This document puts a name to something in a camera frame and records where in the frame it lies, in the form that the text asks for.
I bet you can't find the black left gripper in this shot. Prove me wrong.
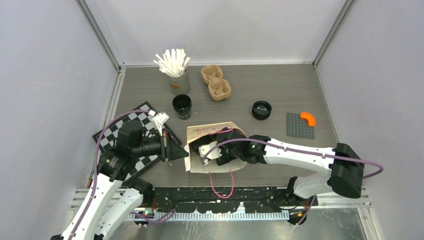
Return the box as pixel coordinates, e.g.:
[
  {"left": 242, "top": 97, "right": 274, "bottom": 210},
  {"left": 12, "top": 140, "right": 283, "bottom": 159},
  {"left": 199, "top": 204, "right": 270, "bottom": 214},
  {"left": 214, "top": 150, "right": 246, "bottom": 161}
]
[{"left": 133, "top": 128, "right": 190, "bottom": 161}]

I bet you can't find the paper bag with pink handles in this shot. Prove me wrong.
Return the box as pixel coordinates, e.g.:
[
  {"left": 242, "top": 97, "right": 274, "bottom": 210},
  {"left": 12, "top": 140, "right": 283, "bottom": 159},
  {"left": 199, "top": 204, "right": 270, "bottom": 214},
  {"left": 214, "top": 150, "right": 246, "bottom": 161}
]
[{"left": 184, "top": 121, "right": 247, "bottom": 199}]

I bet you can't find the brown cardboard cup carrier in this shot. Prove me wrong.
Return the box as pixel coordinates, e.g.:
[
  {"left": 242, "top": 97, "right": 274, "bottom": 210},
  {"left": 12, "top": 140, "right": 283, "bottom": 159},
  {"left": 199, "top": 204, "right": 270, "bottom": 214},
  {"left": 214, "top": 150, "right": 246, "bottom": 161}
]
[{"left": 200, "top": 64, "right": 232, "bottom": 101}]

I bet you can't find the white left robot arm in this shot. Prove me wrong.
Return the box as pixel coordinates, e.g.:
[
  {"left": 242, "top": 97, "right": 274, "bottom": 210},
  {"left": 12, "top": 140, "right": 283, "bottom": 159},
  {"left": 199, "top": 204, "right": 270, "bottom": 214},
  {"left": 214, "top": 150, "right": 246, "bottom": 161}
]
[{"left": 52, "top": 120, "right": 189, "bottom": 240}]

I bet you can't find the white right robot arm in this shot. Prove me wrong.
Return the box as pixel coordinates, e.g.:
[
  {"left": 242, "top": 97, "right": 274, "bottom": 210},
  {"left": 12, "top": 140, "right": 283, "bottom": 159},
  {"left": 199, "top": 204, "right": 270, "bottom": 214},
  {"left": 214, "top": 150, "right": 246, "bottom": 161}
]
[{"left": 215, "top": 130, "right": 364, "bottom": 205}]

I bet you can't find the stack of black cups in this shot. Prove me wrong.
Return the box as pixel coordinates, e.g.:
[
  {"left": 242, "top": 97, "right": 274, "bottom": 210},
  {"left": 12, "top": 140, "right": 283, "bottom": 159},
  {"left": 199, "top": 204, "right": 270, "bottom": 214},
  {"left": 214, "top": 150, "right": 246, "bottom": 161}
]
[{"left": 172, "top": 94, "right": 192, "bottom": 120}]

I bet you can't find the grey lego baseplate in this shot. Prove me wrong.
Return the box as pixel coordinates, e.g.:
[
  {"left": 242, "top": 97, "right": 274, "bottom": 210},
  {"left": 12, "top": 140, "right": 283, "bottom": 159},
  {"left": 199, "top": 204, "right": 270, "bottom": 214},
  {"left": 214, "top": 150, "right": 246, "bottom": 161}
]
[{"left": 286, "top": 112, "right": 315, "bottom": 139}]

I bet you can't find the grey straw holder cup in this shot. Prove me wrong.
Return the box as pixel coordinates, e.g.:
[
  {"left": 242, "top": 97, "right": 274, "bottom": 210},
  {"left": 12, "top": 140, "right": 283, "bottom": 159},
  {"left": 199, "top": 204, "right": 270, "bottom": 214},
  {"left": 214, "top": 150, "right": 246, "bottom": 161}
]
[{"left": 168, "top": 71, "right": 191, "bottom": 96}]

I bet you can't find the black white chessboard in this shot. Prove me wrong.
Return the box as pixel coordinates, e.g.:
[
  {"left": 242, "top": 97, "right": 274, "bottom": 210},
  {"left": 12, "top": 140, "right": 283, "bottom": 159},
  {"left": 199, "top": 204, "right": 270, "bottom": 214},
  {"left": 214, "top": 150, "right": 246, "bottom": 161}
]
[{"left": 92, "top": 101, "right": 189, "bottom": 185}]

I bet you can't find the orange small object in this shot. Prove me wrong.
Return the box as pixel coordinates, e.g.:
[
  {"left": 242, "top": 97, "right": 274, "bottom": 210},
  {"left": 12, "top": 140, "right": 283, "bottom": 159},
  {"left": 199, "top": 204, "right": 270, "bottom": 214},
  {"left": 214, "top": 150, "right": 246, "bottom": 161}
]
[{"left": 300, "top": 111, "right": 316, "bottom": 127}]

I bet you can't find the white paper straws bundle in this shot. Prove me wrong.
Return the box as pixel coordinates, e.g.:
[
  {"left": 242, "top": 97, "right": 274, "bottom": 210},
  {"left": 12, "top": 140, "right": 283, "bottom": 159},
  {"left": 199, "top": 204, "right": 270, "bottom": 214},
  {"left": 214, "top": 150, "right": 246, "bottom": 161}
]
[{"left": 153, "top": 48, "right": 191, "bottom": 79}]

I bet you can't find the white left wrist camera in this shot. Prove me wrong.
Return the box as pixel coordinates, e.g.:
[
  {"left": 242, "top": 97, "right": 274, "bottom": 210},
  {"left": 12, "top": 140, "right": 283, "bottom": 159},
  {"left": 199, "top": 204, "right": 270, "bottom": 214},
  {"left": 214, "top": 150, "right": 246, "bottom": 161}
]
[{"left": 148, "top": 110, "right": 169, "bottom": 136}]

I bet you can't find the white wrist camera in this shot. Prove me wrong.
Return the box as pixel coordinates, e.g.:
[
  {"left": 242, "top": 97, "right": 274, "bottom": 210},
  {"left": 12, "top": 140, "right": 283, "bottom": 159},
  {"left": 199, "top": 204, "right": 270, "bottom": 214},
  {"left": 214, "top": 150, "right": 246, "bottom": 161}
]
[
  {"left": 198, "top": 141, "right": 222, "bottom": 165},
  {"left": 148, "top": 110, "right": 169, "bottom": 136}
]

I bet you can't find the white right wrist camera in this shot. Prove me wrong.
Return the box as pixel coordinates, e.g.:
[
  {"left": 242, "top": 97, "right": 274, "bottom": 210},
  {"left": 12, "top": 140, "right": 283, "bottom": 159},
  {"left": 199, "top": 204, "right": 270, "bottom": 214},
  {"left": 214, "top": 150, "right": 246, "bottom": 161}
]
[{"left": 198, "top": 141, "right": 222, "bottom": 165}]

